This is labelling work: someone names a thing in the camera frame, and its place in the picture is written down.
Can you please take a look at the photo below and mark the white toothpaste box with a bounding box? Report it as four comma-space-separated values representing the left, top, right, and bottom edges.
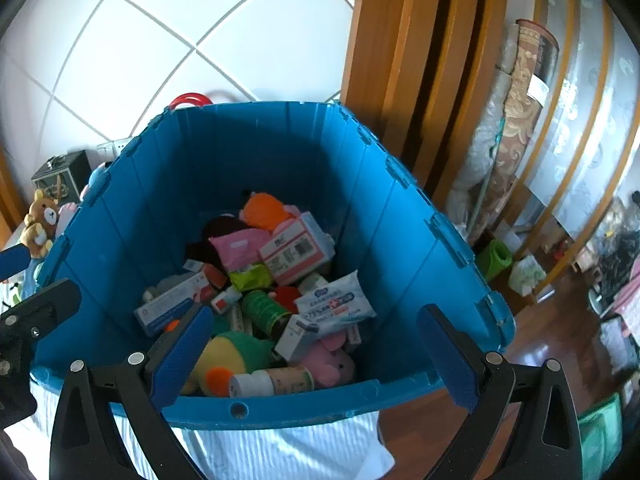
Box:
133, 265, 228, 337

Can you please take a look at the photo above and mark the pink pig plush blue hat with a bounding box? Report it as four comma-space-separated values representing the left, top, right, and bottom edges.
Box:
82, 161, 112, 200

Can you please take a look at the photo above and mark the brown bear plush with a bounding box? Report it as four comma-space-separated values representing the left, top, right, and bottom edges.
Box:
22, 190, 63, 260

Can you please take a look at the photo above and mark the black plush toy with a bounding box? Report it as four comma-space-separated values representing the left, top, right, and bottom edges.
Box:
185, 214, 241, 271

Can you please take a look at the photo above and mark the white carton box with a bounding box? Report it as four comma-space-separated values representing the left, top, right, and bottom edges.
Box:
274, 314, 321, 362

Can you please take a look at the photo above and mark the dark green jar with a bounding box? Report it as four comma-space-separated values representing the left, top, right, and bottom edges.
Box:
241, 290, 293, 338

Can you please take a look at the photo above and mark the green and yellow plush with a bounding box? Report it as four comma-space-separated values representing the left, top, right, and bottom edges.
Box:
180, 331, 273, 397

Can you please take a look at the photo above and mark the small white red bottle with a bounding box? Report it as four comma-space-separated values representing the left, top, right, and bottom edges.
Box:
210, 287, 243, 313

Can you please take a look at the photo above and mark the green plastic crate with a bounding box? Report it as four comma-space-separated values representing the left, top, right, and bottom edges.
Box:
577, 392, 623, 480

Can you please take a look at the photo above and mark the green rolled mat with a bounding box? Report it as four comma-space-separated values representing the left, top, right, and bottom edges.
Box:
475, 240, 513, 281

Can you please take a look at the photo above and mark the orange plush toy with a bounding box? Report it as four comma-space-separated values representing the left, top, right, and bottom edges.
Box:
239, 191, 301, 231

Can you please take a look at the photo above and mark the white wet wipes pack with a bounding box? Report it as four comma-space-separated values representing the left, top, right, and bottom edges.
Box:
294, 270, 377, 333

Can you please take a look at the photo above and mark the wooden headboard frame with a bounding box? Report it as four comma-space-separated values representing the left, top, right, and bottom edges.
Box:
0, 0, 523, 246

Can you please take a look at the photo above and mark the white rolled quilt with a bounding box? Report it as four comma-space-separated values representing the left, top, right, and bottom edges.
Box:
446, 25, 516, 226

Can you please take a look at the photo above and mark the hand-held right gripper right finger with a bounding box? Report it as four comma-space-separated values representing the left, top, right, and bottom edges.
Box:
417, 304, 583, 480

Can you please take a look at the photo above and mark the red round item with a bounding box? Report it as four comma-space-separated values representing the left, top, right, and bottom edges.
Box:
272, 286, 301, 313

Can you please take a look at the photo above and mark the small pink pig plush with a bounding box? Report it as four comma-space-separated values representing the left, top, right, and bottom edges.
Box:
299, 336, 357, 387

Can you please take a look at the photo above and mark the pink and white box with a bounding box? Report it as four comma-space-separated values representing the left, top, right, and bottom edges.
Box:
259, 211, 335, 285

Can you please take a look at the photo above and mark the green snack pack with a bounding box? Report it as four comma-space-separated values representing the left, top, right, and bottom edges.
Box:
229, 264, 275, 292

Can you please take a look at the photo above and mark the red plastic carry case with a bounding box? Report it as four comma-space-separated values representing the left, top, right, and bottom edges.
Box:
169, 91, 241, 111

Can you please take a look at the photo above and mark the beige tube white cap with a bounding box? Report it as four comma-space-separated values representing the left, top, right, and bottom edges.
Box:
229, 366, 315, 397

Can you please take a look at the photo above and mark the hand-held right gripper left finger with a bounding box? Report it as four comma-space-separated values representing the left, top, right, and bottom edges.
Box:
48, 304, 215, 480

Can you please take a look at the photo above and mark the white plastic bag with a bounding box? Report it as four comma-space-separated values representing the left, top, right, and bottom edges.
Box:
509, 255, 547, 293

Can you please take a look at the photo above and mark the dark clothes pile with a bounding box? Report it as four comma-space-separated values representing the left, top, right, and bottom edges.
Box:
597, 197, 640, 286

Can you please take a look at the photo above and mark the blue plastic storage bin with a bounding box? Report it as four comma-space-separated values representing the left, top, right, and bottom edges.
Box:
29, 101, 516, 433

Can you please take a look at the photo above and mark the patterned rolled carpet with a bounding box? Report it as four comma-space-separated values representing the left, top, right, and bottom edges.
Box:
487, 19, 560, 233

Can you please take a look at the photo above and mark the dark tin box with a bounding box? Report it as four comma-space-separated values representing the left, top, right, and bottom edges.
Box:
31, 150, 93, 196

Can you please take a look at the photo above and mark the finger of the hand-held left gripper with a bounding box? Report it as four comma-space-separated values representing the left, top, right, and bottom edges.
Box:
0, 279, 83, 343
0, 244, 32, 281

